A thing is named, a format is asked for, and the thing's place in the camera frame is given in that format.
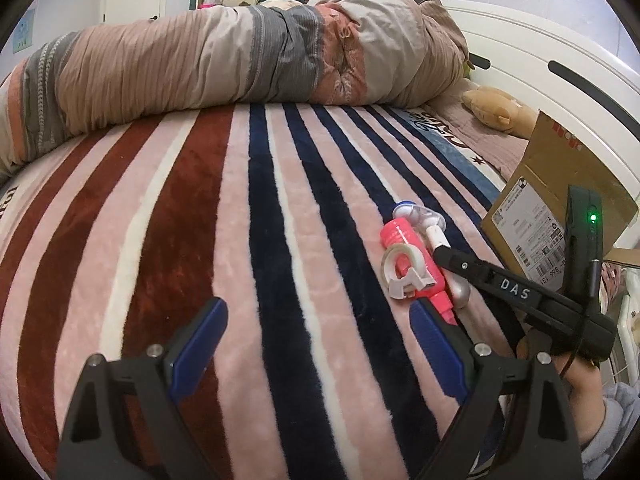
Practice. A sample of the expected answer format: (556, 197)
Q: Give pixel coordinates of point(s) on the pink printed bed sheet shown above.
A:
(475, 140)

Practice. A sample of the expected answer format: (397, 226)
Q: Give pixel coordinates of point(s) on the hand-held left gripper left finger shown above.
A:
(200, 345)

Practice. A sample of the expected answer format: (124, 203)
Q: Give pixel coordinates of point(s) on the person's right hand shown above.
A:
(582, 390)

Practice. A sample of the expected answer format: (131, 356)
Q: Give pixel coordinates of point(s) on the white tape dispenser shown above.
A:
(400, 287)

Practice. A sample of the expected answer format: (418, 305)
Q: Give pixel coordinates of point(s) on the tan plush toy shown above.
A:
(495, 105)

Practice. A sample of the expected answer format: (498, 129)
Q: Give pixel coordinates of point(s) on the rolled beige patchwork quilt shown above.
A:
(200, 60)

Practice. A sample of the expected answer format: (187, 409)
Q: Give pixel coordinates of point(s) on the cardboard box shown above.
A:
(540, 200)

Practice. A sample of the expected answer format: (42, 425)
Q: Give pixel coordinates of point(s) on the pink plastic bottle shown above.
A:
(400, 232)

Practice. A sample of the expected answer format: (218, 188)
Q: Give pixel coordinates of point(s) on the white bed headboard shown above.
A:
(550, 45)

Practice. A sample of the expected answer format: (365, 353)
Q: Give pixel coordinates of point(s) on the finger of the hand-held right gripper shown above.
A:
(457, 261)

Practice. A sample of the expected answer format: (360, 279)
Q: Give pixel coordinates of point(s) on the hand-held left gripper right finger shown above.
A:
(436, 350)

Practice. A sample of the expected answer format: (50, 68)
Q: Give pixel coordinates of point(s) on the striped plush blanket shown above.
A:
(150, 220)

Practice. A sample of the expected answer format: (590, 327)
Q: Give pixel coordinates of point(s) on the wall poster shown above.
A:
(22, 32)

